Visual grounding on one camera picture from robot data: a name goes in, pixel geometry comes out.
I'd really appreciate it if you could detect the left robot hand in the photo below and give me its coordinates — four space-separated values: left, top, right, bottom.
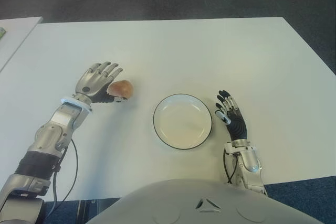
75 61 129 104

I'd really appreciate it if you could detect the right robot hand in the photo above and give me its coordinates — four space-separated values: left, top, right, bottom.
214 90 248 142

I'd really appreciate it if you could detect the red yellow apple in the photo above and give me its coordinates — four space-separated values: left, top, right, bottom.
109 79 135 99

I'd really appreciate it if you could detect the white plate with black rim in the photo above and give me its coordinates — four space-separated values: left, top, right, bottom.
153 93 213 151

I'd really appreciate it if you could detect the grey robot torso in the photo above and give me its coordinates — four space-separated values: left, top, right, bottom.
85 178 336 224

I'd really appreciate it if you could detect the white side table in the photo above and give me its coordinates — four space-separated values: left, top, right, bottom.
0 16 43 74

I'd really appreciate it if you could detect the grey table leg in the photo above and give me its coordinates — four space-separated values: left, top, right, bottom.
78 199 91 224

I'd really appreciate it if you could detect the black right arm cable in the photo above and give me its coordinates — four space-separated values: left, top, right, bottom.
223 150 241 184

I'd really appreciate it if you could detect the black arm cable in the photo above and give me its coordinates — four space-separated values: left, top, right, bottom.
223 150 241 184
52 140 79 204

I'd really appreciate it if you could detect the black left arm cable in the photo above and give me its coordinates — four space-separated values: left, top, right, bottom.
52 140 79 204

